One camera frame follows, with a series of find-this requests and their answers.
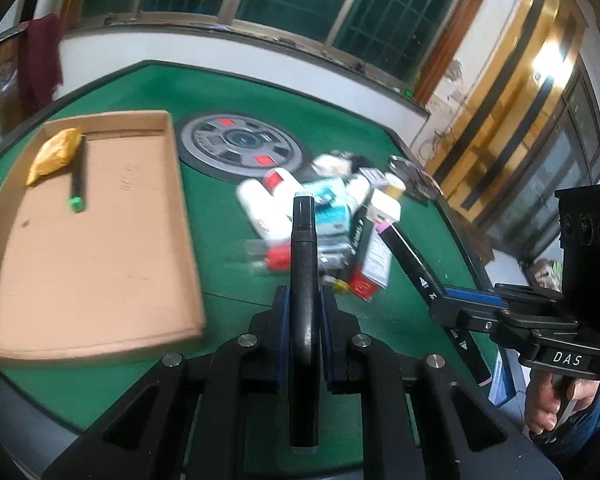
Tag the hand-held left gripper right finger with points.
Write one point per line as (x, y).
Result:
(326, 335)

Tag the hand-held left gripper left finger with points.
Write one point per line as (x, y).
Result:
(280, 330)

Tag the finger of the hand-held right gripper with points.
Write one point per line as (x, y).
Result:
(472, 294)
(460, 317)

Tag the black marker yellow cap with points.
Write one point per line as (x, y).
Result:
(339, 287)

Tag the black marker grey cap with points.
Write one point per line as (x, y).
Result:
(304, 280)

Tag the clear bottle red cap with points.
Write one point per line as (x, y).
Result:
(275, 257)

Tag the black marker pink cap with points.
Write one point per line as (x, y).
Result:
(405, 260)

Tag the black red white carton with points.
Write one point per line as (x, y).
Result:
(370, 265)

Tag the white plastic bottle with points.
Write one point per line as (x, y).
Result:
(358, 190)
(262, 210)

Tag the white pink-edged carton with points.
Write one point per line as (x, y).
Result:
(384, 206)

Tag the teal carton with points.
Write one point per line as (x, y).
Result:
(332, 207)

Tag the yellow jar white lid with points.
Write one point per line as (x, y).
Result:
(395, 185)

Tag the black white-print packet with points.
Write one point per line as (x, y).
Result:
(337, 162)

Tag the cardboard tray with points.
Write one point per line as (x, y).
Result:
(95, 250)

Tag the person's right hand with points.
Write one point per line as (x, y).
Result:
(542, 405)

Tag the white red-label package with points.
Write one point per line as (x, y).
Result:
(282, 182)

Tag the golden wooden cabinet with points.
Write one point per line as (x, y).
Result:
(520, 110)

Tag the grey round table panel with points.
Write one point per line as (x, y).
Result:
(215, 142)

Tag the black marker green cap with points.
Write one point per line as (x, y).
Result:
(78, 180)

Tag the gold snack packet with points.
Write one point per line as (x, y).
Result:
(52, 157)

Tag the maroon cloth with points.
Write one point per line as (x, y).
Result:
(40, 60)

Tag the wooden chair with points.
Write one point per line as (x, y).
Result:
(7, 75)

